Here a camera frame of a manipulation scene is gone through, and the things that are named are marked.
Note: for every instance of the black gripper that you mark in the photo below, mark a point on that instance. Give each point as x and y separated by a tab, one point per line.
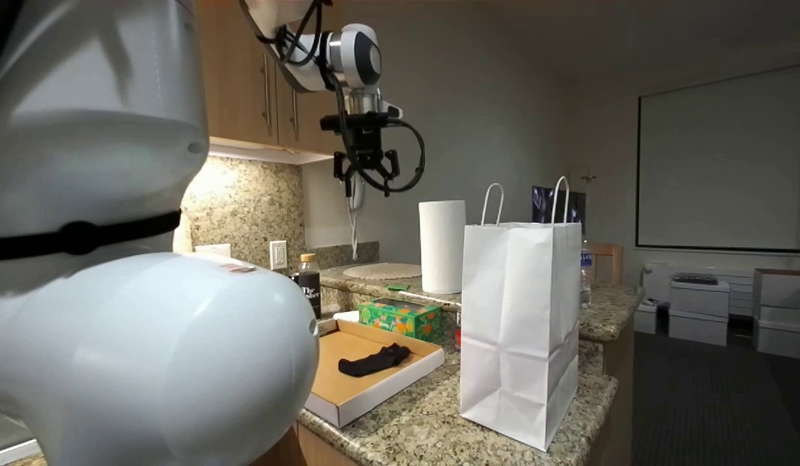
361	136

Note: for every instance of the black sock long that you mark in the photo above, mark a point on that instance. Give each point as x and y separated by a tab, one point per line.
373	363

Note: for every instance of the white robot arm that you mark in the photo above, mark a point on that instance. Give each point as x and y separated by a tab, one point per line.
114	349

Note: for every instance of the white paper bag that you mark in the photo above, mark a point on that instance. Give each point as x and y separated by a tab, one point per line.
518	328

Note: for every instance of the white paper towel roll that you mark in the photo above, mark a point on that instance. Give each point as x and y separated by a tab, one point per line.
440	244

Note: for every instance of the dark sauce bottle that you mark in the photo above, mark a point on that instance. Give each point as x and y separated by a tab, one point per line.
308	280

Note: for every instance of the wooden upper cabinets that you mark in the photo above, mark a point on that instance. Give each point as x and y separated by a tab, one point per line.
248	100

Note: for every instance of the green tissue box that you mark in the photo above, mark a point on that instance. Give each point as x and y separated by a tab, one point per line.
421	321

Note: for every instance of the computer monitor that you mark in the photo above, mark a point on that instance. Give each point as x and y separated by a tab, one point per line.
558	205

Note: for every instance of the cardboard tray box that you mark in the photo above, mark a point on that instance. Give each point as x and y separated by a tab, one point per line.
336	397

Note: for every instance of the white storage boxes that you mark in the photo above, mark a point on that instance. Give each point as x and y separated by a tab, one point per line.
683	310

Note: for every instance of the white projector screen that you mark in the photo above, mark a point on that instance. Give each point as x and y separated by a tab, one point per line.
718	164

